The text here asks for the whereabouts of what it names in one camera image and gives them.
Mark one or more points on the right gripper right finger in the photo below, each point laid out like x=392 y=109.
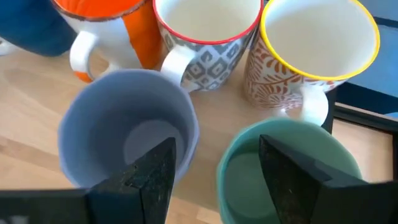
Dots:
x=292 y=183

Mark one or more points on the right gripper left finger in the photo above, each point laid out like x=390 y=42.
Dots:
x=146 y=183

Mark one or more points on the plain green mug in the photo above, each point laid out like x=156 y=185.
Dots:
x=245 y=189

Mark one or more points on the plain lavender mug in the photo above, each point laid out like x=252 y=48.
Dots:
x=105 y=130

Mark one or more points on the white mug orange floral pattern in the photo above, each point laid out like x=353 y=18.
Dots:
x=320 y=40

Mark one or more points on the orange and white mug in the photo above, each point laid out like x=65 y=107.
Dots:
x=105 y=34

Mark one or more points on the white mug grey diamond pattern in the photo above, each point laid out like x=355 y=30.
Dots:
x=208 y=18

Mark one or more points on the dark blue mug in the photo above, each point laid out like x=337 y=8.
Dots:
x=34 y=28

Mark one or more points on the wooden shelf riser black legs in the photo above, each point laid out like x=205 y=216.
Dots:
x=31 y=124

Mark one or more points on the black aluminium table frame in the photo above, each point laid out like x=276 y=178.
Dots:
x=363 y=121

